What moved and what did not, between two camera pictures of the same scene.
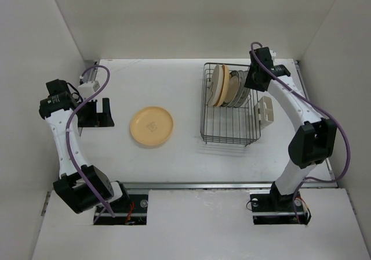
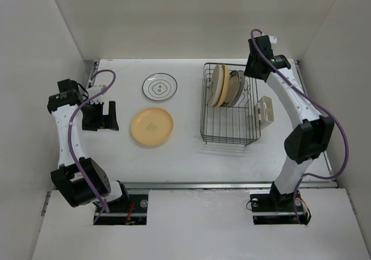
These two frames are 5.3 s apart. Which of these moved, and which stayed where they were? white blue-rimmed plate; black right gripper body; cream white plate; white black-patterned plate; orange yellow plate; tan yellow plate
Moved: black right gripper body; white black-patterned plate
Stayed: tan yellow plate; cream white plate; orange yellow plate; white blue-rimmed plate
